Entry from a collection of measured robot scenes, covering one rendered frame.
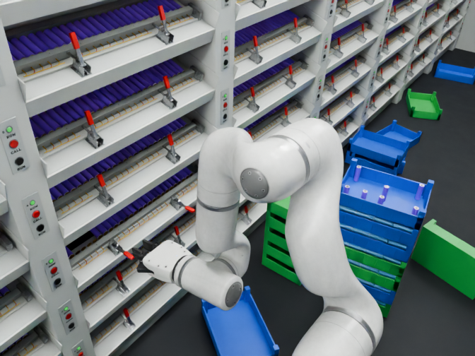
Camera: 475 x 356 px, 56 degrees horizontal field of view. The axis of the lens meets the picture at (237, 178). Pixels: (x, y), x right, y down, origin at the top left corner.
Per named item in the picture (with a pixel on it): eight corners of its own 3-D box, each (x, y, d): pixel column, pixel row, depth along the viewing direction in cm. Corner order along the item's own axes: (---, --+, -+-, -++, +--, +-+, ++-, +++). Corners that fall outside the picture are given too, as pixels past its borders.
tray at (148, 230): (212, 192, 168) (219, 176, 161) (76, 295, 128) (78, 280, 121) (174, 159, 172) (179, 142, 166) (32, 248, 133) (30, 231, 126)
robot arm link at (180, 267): (202, 250, 112) (194, 246, 114) (177, 271, 107) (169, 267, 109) (207, 275, 117) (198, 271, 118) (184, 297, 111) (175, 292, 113)
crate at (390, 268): (411, 244, 181) (416, 229, 176) (401, 278, 166) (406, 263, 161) (338, 219, 191) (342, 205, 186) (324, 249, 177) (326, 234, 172)
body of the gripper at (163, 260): (198, 248, 114) (167, 234, 121) (169, 272, 108) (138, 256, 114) (202, 270, 118) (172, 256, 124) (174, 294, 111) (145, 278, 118)
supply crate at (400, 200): (427, 198, 166) (434, 180, 161) (419, 231, 152) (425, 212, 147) (348, 174, 177) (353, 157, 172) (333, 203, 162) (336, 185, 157)
